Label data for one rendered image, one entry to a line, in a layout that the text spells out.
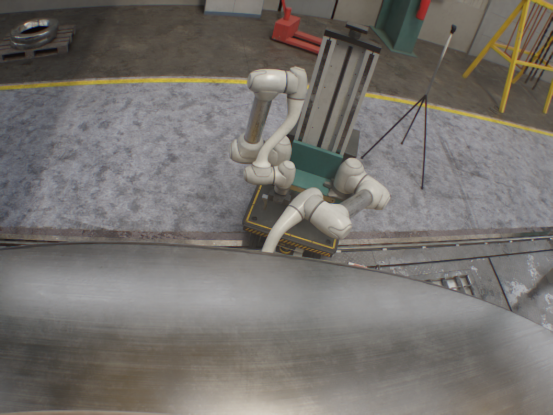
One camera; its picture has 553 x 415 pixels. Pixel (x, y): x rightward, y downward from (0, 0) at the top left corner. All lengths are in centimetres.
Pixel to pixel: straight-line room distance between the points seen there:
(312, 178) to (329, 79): 72
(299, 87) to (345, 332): 145
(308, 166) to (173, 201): 123
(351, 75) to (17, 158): 324
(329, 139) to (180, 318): 196
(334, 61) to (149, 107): 258
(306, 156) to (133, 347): 206
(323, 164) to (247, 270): 173
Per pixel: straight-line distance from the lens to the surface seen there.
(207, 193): 363
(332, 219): 212
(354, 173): 267
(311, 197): 218
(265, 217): 310
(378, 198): 262
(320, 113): 273
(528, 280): 460
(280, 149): 266
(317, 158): 283
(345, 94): 263
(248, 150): 259
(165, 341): 109
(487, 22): 985
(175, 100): 471
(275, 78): 222
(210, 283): 119
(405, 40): 769
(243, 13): 731
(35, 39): 612
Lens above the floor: 262
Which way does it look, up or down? 46 degrees down
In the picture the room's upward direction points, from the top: 16 degrees clockwise
